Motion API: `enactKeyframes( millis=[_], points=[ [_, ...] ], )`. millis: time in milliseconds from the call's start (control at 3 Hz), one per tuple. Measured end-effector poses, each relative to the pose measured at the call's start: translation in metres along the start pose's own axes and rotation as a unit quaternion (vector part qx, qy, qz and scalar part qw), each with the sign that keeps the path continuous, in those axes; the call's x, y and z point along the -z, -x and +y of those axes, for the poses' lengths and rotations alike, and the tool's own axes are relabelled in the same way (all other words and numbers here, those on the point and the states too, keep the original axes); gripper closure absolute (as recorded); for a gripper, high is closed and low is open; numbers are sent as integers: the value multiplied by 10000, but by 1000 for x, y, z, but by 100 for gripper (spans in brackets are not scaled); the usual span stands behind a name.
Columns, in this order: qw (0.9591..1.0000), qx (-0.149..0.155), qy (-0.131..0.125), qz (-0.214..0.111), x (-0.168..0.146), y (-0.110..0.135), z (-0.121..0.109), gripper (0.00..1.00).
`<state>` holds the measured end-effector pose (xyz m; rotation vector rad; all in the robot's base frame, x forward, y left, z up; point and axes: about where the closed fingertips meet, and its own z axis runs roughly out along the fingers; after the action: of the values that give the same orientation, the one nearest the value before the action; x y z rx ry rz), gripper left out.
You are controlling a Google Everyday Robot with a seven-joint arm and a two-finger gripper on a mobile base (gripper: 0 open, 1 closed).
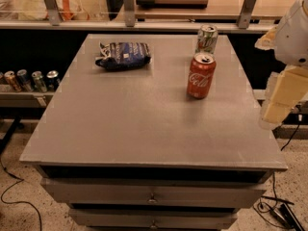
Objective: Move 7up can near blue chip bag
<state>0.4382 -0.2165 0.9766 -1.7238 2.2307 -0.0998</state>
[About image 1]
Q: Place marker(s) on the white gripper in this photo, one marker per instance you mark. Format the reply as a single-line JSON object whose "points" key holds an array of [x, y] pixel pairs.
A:
{"points": [[293, 38]]}

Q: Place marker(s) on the red Coca-Cola can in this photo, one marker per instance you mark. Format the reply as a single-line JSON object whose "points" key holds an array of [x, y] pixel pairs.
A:
{"points": [[201, 74]]}

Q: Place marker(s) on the blue chip bag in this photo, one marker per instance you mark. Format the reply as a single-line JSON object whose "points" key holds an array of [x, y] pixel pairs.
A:
{"points": [[123, 55]]}

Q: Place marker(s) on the orange white plastic bag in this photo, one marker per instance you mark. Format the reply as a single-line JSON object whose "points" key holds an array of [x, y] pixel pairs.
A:
{"points": [[70, 10]]}

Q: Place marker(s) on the dark can on shelf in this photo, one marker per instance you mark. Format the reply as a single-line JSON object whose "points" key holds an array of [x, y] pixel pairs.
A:
{"points": [[53, 79]]}

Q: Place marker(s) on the green can on shelf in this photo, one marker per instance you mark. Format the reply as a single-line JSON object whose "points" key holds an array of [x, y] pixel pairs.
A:
{"points": [[39, 81]]}

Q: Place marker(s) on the blue can on shelf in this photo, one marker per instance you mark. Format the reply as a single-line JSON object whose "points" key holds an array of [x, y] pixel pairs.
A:
{"points": [[25, 80]]}

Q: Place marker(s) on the orange can on shelf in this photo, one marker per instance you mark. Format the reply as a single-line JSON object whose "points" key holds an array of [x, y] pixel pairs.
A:
{"points": [[12, 80]]}

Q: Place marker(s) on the grey drawer cabinet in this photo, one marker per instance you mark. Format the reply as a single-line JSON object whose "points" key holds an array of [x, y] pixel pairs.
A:
{"points": [[142, 125]]}

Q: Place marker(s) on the upper grey drawer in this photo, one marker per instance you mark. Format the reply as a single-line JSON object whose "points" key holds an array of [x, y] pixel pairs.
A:
{"points": [[143, 192]]}

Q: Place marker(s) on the grey drawer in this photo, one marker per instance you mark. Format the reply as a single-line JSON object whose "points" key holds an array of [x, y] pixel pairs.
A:
{"points": [[143, 192], [152, 219]]}

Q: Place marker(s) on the lower grey drawer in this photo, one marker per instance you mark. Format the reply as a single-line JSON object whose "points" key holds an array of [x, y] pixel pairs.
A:
{"points": [[152, 219]]}

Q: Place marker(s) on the right metal bracket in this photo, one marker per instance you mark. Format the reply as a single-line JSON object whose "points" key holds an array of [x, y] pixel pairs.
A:
{"points": [[243, 20]]}

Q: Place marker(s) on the metal bracket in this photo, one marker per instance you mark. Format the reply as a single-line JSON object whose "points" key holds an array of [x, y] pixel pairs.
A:
{"points": [[129, 12], [54, 16], [243, 20]]}

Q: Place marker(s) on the middle metal bracket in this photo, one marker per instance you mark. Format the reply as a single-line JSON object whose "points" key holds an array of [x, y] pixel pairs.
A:
{"points": [[129, 12]]}

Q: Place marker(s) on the left metal bracket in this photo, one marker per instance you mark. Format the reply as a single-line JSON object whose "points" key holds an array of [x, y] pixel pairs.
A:
{"points": [[54, 16]]}

